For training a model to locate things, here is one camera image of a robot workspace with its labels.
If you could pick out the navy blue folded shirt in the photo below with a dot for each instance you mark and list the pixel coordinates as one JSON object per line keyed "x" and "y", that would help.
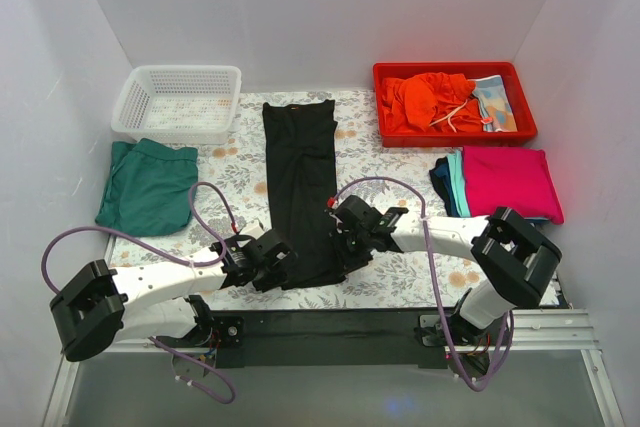
{"x": 439, "y": 176}

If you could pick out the magenta folded shirt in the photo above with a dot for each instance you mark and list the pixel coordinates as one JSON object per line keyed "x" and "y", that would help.
{"x": 513, "y": 177}

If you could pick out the white plastic basket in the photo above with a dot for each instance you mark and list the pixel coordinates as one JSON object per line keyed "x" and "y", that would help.
{"x": 178, "y": 104}

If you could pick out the teal green folded shirt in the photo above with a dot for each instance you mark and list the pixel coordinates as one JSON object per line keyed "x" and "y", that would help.
{"x": 146, "y": 193}

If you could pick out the red plastic bin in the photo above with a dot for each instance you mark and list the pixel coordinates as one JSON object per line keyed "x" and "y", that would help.
{"x": 524, "y": 120}

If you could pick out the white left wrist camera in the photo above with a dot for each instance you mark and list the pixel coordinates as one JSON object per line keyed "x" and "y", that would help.
{"x": 254, "y": 229}

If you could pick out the aluminium mounting rail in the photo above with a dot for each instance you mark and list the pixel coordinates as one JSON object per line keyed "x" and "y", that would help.
{"x": 348, "y": 368}

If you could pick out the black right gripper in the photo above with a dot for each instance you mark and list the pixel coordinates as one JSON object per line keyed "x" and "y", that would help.
{"x": 343, "y": 245}

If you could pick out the orange crumpled shirt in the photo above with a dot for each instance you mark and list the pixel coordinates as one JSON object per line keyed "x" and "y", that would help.
{"x": 431, "y": 103}

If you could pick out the black t shirt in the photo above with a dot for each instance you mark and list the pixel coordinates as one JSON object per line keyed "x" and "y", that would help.
{"x": 301, "y": 178}

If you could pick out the patterned pastel cloth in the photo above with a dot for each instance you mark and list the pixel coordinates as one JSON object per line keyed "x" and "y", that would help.
{"x": 494, "y": 106}

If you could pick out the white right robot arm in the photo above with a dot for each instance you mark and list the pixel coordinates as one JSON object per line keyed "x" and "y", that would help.
{"x": 517, "y": 260}

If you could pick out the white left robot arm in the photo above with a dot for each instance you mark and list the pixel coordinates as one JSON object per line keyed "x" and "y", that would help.
{"x": 101, "y": 305}

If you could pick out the turquoise folded shirt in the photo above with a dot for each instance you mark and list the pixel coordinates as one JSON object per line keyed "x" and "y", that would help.
{"x": 458, "y": 184}

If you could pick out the floral patterned table mat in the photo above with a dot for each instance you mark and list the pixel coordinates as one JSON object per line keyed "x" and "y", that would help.
{"x": 393, "y": 177}

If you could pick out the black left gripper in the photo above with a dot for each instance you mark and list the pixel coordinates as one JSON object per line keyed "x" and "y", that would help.
{"x": 275, "y": 263}

